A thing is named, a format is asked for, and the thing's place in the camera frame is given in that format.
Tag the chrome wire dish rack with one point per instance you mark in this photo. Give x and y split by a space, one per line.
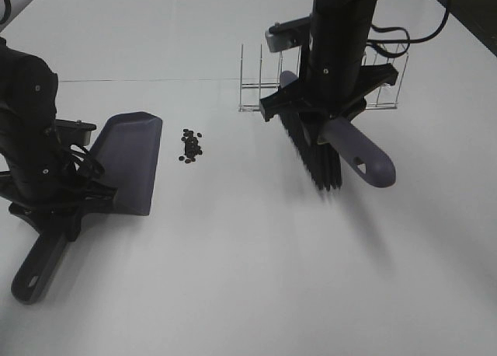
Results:
260 76

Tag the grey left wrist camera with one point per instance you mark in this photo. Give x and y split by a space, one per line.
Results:
74 132

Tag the pile of coffee beans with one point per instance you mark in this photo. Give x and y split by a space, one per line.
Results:
192 147

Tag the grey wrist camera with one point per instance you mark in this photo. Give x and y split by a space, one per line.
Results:
284 36
74 132

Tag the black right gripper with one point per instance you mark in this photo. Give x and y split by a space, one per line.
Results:
330 83

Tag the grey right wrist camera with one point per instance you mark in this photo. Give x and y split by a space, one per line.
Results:
284 36

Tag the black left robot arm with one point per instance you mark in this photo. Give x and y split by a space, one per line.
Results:
28 93

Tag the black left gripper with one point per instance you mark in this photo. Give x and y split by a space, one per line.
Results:
53 186

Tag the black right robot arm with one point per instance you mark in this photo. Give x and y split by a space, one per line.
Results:
341 24

